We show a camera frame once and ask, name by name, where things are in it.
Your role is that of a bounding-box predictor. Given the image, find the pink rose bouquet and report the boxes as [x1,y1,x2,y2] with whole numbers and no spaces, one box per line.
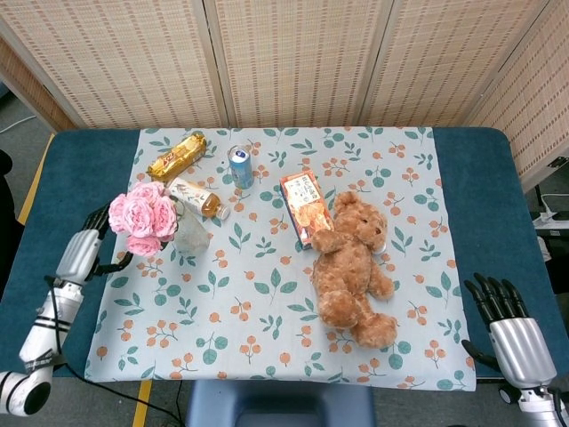
[108,181,187,258]

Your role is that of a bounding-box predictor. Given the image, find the brown teddy bear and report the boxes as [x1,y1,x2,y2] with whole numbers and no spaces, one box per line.
[309,190,399,349]

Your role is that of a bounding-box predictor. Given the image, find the white power strip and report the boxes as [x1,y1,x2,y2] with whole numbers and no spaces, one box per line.
[533,211,569,229]

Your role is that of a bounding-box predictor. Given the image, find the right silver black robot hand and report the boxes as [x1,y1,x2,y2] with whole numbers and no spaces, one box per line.
[461,272,558,391]

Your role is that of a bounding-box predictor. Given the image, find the floral leaf print tablecloth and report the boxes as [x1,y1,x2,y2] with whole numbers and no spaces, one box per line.
[84,126,477,392]

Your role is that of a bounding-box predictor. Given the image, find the bamboo folding screen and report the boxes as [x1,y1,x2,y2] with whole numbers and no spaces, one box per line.
[0,0,569,193]

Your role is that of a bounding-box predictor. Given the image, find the black cable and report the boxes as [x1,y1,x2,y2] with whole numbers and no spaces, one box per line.
[66,364,188,427]

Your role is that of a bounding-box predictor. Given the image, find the orange snack box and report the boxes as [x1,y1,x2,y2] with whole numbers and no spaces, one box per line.
[279,170,336,251]

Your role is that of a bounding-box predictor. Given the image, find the clear glass vase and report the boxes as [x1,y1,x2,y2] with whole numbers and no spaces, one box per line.
[172,202,212,255]

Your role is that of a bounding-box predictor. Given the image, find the blue padded stool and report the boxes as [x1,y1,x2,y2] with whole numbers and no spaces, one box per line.
[185,380,376,427]

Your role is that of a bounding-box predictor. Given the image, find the person in black clothing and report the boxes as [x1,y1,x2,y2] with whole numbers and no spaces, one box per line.
[0,149,26,294]

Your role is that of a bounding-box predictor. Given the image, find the tea bottle with white cap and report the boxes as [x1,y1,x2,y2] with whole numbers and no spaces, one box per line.
[165,176,231,221]

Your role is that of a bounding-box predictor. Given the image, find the golden biscuit packet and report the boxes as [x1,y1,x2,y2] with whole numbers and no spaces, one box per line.
[147,131,208,185]

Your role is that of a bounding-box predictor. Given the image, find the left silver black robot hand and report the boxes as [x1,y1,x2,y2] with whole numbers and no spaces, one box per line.
[55,205,134,286]

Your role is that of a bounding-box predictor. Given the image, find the blue drink can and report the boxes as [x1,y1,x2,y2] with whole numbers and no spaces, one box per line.
[227,144,255,189]

